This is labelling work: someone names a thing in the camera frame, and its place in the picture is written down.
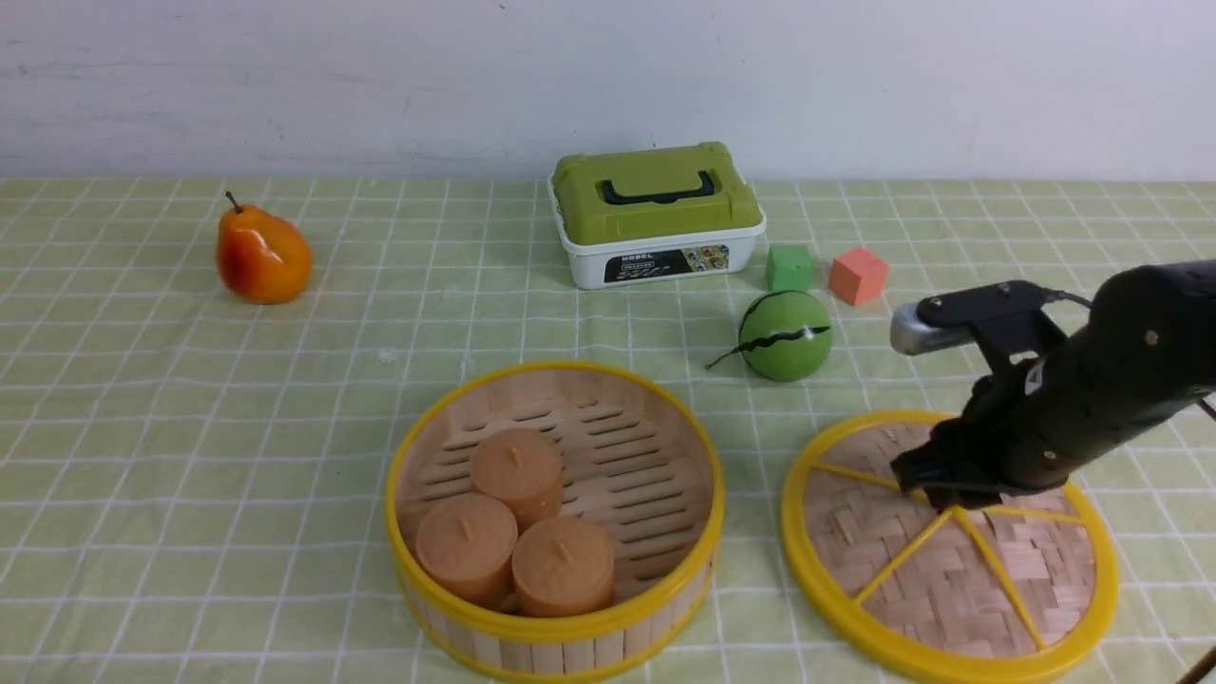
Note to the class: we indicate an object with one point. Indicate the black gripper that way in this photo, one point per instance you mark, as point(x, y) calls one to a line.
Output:
point(1029, 430)

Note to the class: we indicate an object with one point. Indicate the yellow woven steamer lid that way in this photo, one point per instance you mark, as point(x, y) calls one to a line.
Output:
point(1019, 592)

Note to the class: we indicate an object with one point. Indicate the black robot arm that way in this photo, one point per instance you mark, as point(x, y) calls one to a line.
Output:
point(1148, 340)

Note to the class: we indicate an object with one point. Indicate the yellow bamboo steamer basket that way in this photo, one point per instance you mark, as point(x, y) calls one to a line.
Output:
point(637, 463)

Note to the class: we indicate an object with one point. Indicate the green toy watermelon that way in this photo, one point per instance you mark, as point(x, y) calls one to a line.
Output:
point(784, 336)

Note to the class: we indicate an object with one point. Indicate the salmon foam cube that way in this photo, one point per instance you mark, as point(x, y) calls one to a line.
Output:
point(858, 276)

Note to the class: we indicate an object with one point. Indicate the green foam cube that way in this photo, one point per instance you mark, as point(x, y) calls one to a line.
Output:
point(789, 268)

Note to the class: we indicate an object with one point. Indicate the brown toy bun right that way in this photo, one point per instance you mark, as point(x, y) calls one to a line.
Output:
point(563, 567)

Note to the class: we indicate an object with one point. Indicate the brown toy bun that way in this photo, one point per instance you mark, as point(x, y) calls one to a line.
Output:
point(465, 544)
point(523, 469)
point(563, 567)

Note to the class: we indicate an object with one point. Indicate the green lidded storage box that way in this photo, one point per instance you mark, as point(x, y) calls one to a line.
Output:
point(668, 212)

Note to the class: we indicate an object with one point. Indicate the brown toy bun rear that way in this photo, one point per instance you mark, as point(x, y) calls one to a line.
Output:
point(523, 469)

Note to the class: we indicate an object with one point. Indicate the brown toy bun left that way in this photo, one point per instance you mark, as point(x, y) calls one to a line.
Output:
point(465, 544)

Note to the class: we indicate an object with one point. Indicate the orange toy pear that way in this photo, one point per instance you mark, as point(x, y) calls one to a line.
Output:
point(260, 257)

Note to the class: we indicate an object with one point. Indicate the green checkered tablecloth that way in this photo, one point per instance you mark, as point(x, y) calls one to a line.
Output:
point(192, 484)

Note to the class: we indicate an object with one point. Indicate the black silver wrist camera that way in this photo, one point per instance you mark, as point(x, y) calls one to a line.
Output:
point(1003, 320)

